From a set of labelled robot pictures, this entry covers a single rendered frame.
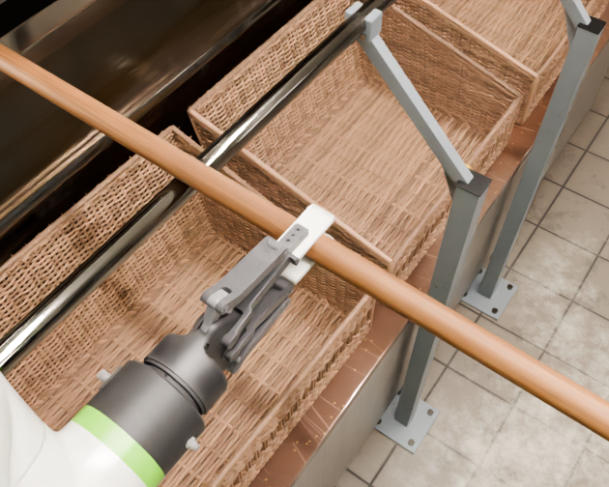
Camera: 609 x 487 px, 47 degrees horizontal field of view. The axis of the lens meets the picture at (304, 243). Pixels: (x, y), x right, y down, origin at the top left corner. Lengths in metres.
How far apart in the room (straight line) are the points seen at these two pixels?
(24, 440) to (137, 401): 0.10
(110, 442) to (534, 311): 1.71
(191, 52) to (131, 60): 0.13
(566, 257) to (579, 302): 0.16
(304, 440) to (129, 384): 0.70
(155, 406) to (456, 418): 1.43
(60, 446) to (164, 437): 0.08
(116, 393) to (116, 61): 0.73
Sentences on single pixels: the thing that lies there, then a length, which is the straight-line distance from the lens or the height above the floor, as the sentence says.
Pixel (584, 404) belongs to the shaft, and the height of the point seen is 1.20.
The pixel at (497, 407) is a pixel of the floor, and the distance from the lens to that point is 2.00.
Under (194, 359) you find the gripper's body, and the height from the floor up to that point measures 1.23.
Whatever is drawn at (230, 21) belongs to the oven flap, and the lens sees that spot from 1.40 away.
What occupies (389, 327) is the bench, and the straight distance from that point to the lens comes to 1.38.
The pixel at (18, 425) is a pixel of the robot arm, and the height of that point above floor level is 1.29.
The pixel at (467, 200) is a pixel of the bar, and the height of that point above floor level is 0.93.
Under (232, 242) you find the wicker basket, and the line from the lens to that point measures 1.48.
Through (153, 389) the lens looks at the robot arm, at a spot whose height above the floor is 1.24.
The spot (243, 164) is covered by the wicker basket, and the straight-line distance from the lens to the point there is 1.36.
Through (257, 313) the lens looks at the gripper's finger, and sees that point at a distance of 0.70.
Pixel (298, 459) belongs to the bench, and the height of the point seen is 0.58.
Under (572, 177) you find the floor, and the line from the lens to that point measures 2.54.
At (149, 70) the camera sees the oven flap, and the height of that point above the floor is 0.98.
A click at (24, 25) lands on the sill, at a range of 1.08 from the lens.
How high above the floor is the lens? 1.78
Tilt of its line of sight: 54 degrees down
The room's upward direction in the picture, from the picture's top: straight up
